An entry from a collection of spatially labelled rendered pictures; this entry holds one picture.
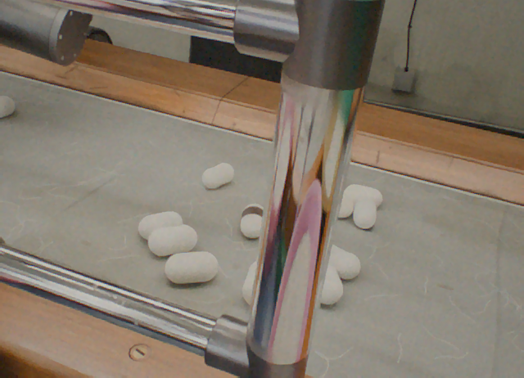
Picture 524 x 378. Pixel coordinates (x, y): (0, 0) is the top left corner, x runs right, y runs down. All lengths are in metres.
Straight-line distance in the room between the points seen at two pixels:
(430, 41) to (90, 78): 1.95
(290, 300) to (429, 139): 0.45
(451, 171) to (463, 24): 1.93
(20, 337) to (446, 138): 0.45
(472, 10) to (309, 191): 2.33
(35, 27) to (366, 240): 0.32
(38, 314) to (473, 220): 0.37
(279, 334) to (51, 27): 0.38
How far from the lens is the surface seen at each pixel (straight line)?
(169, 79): 0.67
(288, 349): 0.19
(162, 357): 0.31
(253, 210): 0.44
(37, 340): 0.33
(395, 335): 0.39
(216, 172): 0.49
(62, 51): 0.52
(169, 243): 0.40
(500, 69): 2.54
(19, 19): 0.52
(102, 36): 1.28
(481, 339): 0.41
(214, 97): 0.63
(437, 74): 2.53
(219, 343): 0.21
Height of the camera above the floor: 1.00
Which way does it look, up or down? 29 degrees down
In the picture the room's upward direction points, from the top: 7 degrees clockwise
